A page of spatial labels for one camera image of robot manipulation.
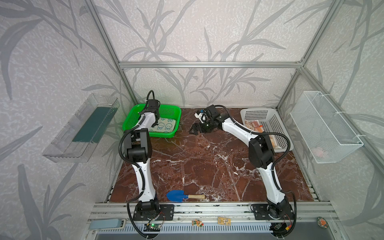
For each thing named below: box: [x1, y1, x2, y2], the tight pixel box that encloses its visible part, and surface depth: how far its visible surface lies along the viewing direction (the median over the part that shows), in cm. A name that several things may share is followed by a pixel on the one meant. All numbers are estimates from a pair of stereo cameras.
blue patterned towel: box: [149, 117, 177, 133], surface depth 107 cm
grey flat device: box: [88, 218, 127, 231], surface depth 70 cm
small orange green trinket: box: [191, 219, 204, 227], surface depth 72 cm
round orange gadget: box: [317, 216, 329, 229], surface depth 72 cm
